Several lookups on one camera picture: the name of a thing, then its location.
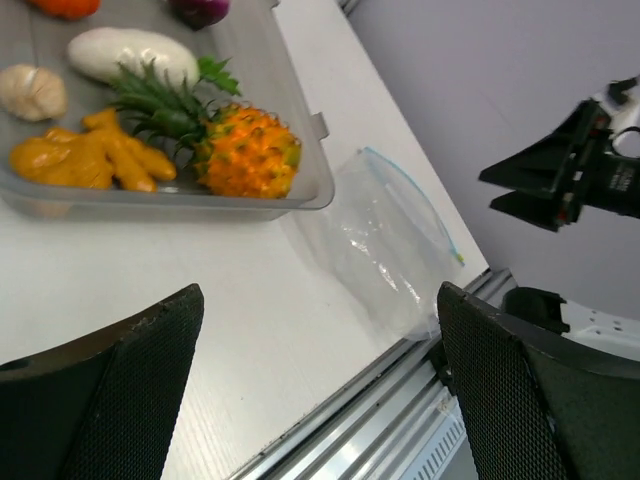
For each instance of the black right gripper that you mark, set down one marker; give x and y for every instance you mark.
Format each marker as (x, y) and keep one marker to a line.
(589, 142)

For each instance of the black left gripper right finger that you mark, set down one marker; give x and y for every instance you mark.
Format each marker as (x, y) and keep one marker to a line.
(535, 404)

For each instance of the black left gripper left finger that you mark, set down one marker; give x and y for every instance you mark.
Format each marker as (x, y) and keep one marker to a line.
(105, 405)

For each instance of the clear zip top bag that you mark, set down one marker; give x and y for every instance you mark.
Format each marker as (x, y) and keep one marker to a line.
(385, 242)

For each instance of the toy pineapple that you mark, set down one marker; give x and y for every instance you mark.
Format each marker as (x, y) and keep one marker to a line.
(237, 149)

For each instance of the yellow toy ginger root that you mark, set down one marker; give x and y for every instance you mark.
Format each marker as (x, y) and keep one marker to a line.
(97, 158)

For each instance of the white toy garlic bulb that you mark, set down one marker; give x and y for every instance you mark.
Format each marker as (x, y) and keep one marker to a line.
(33, 93)

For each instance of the clear grey plastic bin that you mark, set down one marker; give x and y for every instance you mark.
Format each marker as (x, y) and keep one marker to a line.
(241, 59)

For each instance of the white toy radish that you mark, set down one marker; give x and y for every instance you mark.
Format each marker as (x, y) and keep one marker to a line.
(98, 53)

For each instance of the purple toy onion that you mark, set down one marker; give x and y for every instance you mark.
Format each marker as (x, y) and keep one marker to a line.
(199, 14)

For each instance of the orange toy pumpkin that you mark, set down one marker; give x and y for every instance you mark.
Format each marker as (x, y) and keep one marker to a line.
(67, 9)

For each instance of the aluminium table edge rail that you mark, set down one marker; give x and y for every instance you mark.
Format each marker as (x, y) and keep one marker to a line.
(335, 435)

